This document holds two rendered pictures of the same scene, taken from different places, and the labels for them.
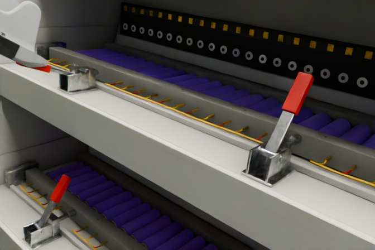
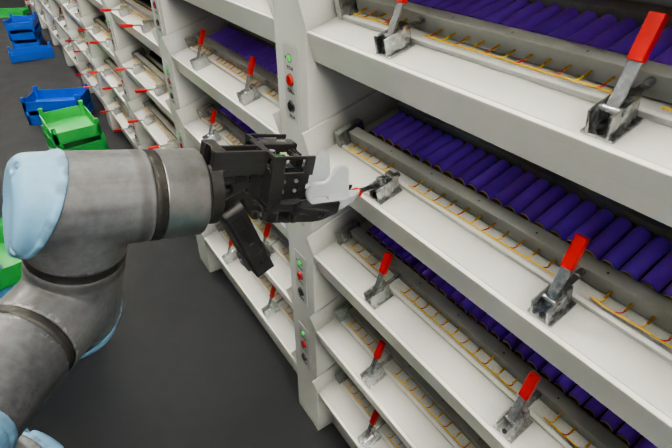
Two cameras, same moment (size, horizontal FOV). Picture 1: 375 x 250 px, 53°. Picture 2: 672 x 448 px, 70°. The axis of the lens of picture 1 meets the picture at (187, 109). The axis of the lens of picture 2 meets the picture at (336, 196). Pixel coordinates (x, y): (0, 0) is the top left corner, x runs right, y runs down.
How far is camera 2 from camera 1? 0.31 m
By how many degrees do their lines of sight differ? 31
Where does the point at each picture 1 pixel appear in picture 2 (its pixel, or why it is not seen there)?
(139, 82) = (439, 186)
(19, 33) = (337, 190)
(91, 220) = (414, 284)
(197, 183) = (494, 307)
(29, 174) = (355, 234)
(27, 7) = (338, 171)
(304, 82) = (579, 245)
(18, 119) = not seen: hidden behind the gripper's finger
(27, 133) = not seen: hidden behind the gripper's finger
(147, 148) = (451, 271)
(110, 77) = (411, 173)
